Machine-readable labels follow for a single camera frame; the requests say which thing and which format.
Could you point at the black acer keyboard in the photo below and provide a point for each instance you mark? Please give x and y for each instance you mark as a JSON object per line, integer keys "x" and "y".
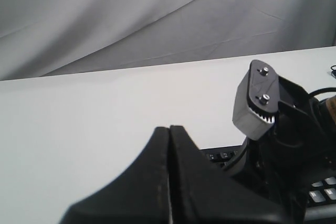
{"x": 321, "y": 197}

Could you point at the black typing left gripper right finger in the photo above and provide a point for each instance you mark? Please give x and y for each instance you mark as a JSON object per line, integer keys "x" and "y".
{"x": 239, "y": 167}

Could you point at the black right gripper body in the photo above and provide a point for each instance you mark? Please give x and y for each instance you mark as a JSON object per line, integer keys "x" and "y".
{"x": 297, "y": 151}

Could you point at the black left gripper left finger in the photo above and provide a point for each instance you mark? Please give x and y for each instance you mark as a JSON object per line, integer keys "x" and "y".
{"x": 139, "y": 195}

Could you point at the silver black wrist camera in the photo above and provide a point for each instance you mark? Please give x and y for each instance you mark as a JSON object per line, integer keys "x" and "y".
{"x": 256, "y": 100}

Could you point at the grey backdrop cloth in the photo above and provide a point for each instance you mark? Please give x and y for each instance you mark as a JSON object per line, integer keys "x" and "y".
{"x": 54, "y": 37}

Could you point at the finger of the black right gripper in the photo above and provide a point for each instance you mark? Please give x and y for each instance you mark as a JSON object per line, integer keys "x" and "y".
{"x": 202, "y": 193}

